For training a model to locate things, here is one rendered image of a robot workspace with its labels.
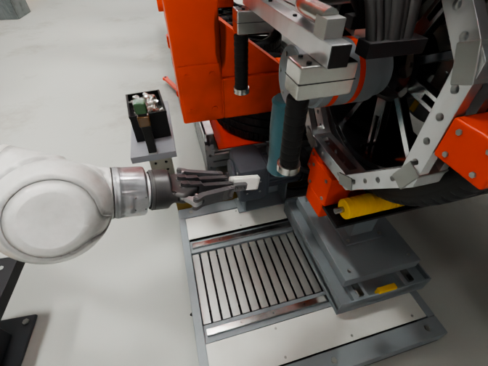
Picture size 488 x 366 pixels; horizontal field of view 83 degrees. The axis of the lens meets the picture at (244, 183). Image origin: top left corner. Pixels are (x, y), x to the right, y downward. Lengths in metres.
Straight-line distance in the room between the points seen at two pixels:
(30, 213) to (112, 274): 1.08
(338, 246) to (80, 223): 0.93
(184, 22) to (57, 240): 0.81
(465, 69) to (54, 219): 0.52
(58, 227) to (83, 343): 1.00
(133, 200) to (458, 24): 0.54
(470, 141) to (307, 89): 0.24
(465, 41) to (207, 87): 0.77
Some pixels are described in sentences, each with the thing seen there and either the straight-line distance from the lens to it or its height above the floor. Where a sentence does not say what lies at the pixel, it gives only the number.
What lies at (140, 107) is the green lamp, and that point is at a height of 0.65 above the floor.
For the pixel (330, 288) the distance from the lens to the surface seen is 1.09.
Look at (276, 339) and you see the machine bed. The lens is 1.07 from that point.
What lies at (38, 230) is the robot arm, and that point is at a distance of 0.30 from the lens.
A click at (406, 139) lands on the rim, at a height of 0.73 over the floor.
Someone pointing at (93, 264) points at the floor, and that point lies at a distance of 1.43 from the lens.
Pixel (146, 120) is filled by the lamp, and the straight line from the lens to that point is 1.03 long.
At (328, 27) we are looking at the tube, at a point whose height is 0.99.
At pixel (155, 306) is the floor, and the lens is 1.23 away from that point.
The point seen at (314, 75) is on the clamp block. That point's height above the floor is 0.94.
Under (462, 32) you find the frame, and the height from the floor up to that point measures 0.98.
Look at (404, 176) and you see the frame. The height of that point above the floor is 0.75.
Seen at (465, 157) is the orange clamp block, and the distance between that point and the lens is 0.51.
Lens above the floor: 1.09
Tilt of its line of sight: 43 degrees down
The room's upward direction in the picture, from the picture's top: straight up
